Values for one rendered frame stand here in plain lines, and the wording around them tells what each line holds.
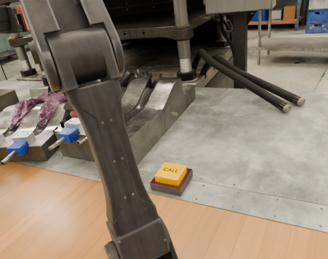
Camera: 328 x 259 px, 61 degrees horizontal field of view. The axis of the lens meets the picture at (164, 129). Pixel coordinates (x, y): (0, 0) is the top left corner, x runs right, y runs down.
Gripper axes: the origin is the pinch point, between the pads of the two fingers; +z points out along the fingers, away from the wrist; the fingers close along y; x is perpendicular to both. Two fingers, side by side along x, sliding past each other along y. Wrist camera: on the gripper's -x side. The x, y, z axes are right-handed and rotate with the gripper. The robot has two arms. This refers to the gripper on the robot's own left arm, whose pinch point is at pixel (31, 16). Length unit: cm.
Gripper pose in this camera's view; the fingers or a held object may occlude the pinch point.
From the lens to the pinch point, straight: 98.0
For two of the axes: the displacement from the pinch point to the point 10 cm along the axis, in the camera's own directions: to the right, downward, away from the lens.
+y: -8.6, -1.3, 4.9
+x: 1.2, 8.9, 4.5
